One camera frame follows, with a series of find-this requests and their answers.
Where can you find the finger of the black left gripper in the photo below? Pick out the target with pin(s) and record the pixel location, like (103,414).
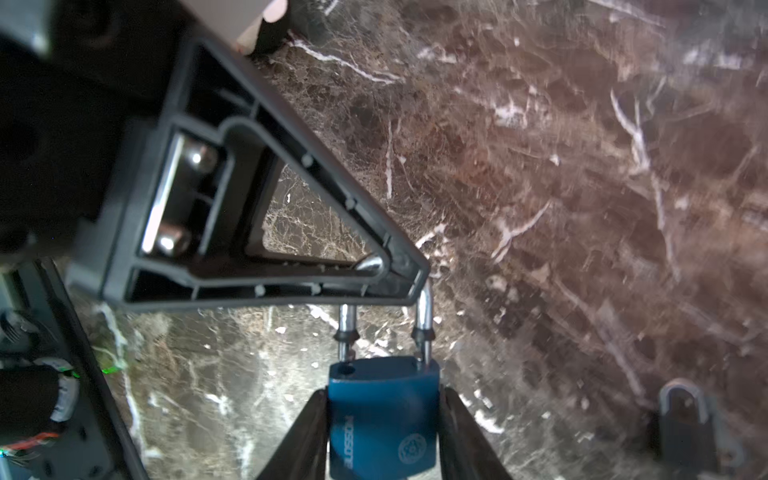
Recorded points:
(118,259)
(230,134)

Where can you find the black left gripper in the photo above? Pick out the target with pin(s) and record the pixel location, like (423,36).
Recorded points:
(73,74)

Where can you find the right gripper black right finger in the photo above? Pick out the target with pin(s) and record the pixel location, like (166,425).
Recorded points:
(464,451)

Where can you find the black left frame post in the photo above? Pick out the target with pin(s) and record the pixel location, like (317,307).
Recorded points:
(113,433)

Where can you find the blue padlock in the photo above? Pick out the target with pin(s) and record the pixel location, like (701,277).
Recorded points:
(384,411)

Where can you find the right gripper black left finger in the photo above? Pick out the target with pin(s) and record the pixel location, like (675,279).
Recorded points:
(302,454)

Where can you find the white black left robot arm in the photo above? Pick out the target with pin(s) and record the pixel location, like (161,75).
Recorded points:
(45,422)

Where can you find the black padlock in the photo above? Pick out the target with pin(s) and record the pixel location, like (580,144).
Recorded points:
(694,442)

